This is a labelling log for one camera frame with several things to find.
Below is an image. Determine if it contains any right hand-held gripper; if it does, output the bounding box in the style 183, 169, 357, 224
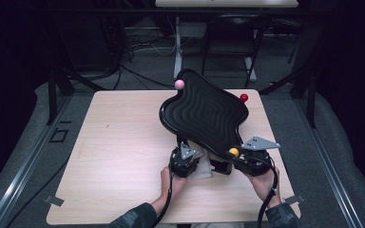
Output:
232, 136, 281, 178

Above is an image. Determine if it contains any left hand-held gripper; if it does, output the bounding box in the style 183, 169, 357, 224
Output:
168, 141, 202, 179

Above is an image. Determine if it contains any white cloth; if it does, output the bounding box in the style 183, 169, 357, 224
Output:
188, 148, 217, 181

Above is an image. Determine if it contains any person's left hand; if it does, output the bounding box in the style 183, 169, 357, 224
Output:
160, 165, 188, 204

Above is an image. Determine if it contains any person's right hand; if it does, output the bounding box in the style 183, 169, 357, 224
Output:
246, 167, 282, 209

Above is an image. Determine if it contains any grey tape strip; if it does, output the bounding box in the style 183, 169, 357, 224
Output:
44, 195, 66, 207
284, 193, 307, 205

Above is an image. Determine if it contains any black metal stand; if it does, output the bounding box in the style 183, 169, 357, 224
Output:
46, 67, 108, 126
259, 63, 317, 129

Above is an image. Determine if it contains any white desk leg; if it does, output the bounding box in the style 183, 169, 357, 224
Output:
173, 16, 184, 80
244, 29, 258, 83

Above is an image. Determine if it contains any black chair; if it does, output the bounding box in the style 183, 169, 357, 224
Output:
201, 13, 272, 88

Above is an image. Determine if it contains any white background desk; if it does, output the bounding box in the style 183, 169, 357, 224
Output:
155, 0, 299, 9

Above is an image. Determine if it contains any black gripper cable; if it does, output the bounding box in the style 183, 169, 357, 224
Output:
257, 158, 279, 228
151, 170, 174, 228

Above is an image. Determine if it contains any aluminium floor rail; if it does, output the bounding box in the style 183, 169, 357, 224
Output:
293, 94, 364, 228
0, 94, 74, 228

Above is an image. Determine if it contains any floor cable bundle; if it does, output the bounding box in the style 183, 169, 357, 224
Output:
107, 18, 179, 91

